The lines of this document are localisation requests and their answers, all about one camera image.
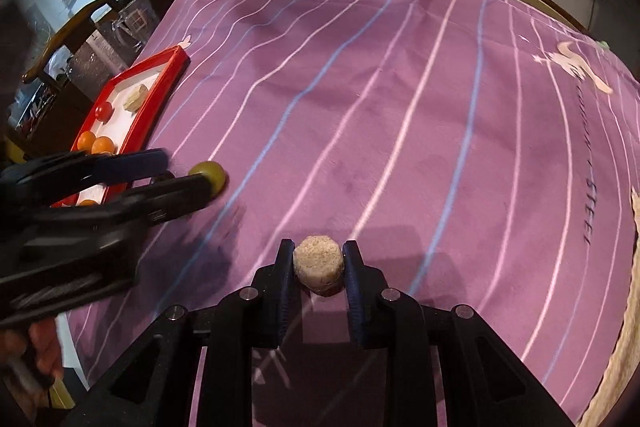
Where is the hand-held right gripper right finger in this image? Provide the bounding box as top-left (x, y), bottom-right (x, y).
top-left (341, 239), bottom-right (576, 427)

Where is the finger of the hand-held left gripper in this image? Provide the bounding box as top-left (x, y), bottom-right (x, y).
top-left (30, 174), bottom-right (218, 244)
top-left (0, 148), bottom-right (170, 204)

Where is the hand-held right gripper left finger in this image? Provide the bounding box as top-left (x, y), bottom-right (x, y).
top-left (60, 238), bottom-right (301, 427)

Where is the large peeled sugarcane piece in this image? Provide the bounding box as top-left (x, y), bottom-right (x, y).
top-left (122, 84), bottom-right (149, 112)
top-left (292, 234), bottom-right (346, 297)

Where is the green grape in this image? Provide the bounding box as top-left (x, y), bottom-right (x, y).
top-left (189, 161), bottom-right (227, 198)

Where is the red rimmed tray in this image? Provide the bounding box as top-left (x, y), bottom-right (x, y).
top-left (50, 45), bottom-right (191, 208)

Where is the person's left hand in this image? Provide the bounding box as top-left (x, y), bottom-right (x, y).
top-left (27, 319), bottom-right (66, 388)

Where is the clear glass jar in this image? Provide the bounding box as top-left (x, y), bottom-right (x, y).
top-left (112, 0), bottom-right (156, 48)

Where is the dark wooden chair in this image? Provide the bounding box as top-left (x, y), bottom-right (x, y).
top-left (22, 0), bottom-right (121, 82)

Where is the purple striped tablecloth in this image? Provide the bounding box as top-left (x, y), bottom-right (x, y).
top-left (65, 0), bottom-right (640, 427)

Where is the cream terry towel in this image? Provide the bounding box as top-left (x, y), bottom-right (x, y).
top-left (577, 187), bottom-right (640, 427)

